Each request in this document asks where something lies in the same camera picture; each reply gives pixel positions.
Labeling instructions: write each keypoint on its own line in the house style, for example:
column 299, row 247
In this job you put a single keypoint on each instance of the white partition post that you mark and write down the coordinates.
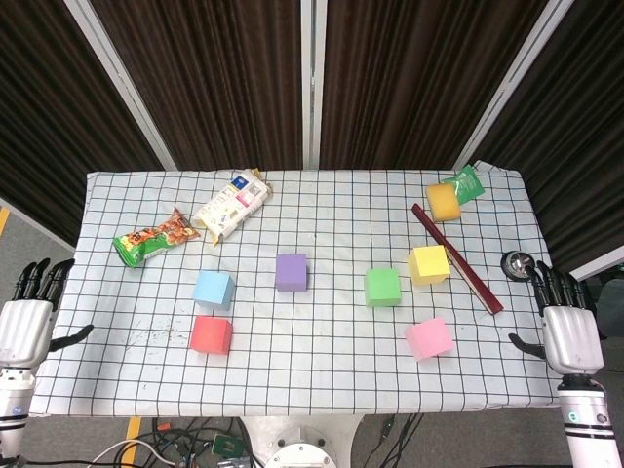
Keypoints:
column 122, row 88
column 312, row 73
column 512, row 83

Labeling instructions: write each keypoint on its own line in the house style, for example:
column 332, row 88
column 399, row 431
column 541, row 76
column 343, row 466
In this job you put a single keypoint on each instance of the metal call bell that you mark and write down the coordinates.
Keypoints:
column 517, row 265

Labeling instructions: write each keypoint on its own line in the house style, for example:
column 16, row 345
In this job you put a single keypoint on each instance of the dark brown ribbed partition panel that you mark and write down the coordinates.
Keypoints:
column 49, row 97
column 414, row 73
column 219, row 73
column 585, row 122

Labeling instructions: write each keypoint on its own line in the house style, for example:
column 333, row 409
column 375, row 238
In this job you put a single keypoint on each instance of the pink foam cube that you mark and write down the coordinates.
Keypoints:
column 429, row 339

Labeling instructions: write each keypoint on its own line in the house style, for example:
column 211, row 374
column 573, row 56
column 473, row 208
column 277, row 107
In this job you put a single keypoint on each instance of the white snack package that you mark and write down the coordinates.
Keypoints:
column 231, row 205

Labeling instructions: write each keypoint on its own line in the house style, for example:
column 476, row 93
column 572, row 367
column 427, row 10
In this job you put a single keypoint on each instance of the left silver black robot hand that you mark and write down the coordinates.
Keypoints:
column 24, row 331

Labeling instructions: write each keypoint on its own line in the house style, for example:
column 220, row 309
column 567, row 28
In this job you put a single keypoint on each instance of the light blue foam cube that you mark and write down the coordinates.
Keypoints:
column 212, row 288

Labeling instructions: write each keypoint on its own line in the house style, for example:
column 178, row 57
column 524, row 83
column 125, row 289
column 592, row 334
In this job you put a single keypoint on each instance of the green orange snack bag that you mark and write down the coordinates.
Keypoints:
column 151, row 239

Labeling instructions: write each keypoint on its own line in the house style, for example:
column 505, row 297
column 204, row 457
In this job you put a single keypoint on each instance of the white checkered tablecloth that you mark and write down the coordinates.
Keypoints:
column 317, row 341

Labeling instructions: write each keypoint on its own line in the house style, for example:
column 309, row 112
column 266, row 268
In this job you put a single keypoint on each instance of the yellow foam cube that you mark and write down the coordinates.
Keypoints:
column 429, row 263

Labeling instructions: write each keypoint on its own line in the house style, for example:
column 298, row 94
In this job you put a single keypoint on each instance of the green circuit board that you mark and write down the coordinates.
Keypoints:
column 226, row 444

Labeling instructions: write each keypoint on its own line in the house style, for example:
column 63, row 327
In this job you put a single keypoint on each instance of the green foam cube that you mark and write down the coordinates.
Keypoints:
column 382, row 287

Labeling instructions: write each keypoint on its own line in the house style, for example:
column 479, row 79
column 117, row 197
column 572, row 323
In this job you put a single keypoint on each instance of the red foam cube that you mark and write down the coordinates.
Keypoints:
column 209, row 334

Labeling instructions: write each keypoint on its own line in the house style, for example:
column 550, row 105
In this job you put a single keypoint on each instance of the green sachet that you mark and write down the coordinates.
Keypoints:
column 469, row 185

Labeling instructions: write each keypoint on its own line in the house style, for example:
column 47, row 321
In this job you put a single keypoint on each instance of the yellow sponge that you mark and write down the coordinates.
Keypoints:
column 442, row 202

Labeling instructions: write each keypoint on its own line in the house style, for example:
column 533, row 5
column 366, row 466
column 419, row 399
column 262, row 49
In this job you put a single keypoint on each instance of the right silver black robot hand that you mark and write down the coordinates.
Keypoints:
column 573, row 336

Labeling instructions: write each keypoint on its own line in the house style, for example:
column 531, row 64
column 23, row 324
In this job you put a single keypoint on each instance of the purple foam cube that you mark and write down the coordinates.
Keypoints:
column 291, row 272

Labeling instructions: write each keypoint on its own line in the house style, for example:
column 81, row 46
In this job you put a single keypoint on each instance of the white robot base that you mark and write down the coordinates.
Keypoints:
column 302, row 439

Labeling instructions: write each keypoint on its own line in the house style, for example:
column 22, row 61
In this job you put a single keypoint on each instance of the dark red long box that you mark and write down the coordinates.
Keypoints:
column 458, row 258

